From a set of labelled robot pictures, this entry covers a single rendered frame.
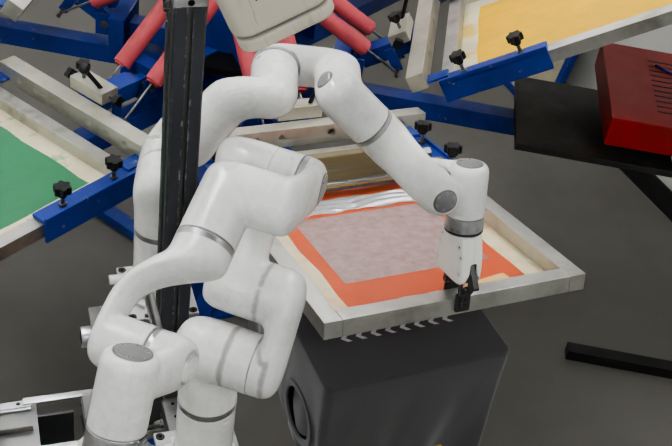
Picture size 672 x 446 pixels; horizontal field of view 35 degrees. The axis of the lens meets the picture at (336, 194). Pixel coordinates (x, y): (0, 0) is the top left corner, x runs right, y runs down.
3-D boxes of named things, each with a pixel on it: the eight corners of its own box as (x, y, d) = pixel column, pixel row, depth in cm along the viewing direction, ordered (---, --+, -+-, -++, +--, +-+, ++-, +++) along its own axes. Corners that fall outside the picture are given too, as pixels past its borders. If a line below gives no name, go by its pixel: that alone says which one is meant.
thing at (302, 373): (338, 485, 250) (360, 376, 228) (304, 493, 246) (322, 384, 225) (272, 347, 283) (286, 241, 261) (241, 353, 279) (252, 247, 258)
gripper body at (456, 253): (434, 213, 209) (429, 264, 214) (459, 236, 201) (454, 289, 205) (468, 208, 212) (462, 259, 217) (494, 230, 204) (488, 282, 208)
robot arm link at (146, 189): (129, 245, 201) (130, 176, 191) (138, 202, 211) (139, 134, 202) (182, 249, 201) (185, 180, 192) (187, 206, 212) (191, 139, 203)
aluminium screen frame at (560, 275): (583, 289, 224) (586, 273, 222) (323, 340, 202) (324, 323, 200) (412, 149, 289) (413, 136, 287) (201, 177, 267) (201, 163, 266)
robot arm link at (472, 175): (418, 173, 195) (402, 153, 204) (414, 226, 200) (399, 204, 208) (496, 168, 199) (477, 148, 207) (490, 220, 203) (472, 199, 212)
